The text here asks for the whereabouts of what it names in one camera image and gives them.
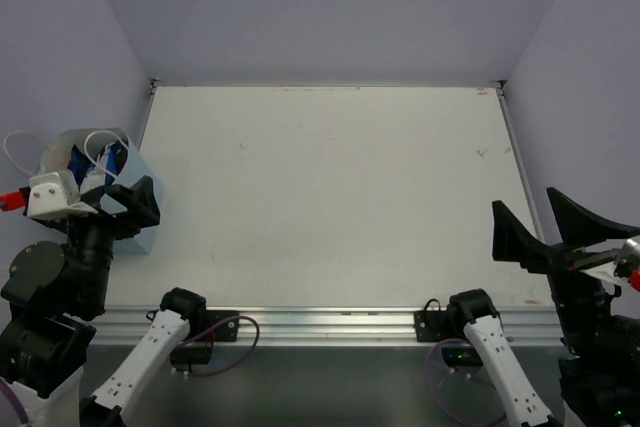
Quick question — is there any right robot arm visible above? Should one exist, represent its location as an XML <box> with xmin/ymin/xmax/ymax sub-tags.
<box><xmin>445</xmin><ymin>188</ymin><xmax>639</xmax><ymax>426</ymax></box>

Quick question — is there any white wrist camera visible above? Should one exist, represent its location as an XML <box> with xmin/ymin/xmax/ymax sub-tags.
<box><xmin>27</xmin><ymin>170</ymin><xmax>98</xmax><ymax>221</ymax></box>
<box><xmin>583</xmin><ymin>238</ymin><xmax>639</xmax><ymax>292</ymax></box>

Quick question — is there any blue white snack bag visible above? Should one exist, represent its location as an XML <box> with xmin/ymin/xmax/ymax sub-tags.
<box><xmin>68</xmin><ymin>141</ymin><xmax>128</xmax><ymax>192</ymax></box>

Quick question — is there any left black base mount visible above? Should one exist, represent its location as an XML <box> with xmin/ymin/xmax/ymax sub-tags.
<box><xmin>169</xmin><ymin>310</ymin><xmax>240</xmax><ymax>373</ymax></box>

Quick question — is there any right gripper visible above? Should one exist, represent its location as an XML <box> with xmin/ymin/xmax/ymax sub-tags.
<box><xmin>496</xmin><ymin>184</ymin><xmax>640</xmax><ymax>359</ymax></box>

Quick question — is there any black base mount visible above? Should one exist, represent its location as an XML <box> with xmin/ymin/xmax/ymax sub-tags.
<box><xmin>169</xmin><ymin>310</ymin><xmax>240</xmax><ymax>373</ymax></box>
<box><xmin>413</xmin><ymin>298</ymin><xmax>482</xmax><ymax>369</ymax></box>

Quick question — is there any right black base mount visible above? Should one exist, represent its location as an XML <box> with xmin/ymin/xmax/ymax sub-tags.
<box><xmin>413</xmin><ymin>298</ymin><xmax>482</xmax><ymax>369</ymax></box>

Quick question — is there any aluminium front rail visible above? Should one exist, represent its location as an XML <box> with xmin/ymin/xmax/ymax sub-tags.
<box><xmin>92</xmin><ymin>306</ymin><xmax>562</xmax><ymax>348</ymax></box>

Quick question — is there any light blue paper bag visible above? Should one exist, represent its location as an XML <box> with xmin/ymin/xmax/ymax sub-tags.
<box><xmin>3</xmin><ymin>126</ymin><xmax>165</xmax><ymax>254</ymax></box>

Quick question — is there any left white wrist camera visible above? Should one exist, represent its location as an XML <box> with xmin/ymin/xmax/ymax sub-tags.
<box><xmin>27</xmin><ymin>170</ymin><xmax>98</xmax><ymax>221</ymax></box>

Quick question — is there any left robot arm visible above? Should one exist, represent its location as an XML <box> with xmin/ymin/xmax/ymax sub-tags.
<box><xmin>1</xmin><ymin>172</ymin><xmax>208</xmax><ymax>426</ymax></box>

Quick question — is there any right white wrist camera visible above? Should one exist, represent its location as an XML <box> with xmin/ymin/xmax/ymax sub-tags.
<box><xmin>583</xmin><ymin>238</ymin><xmax>639</xmax><ymax>292</ymax></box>

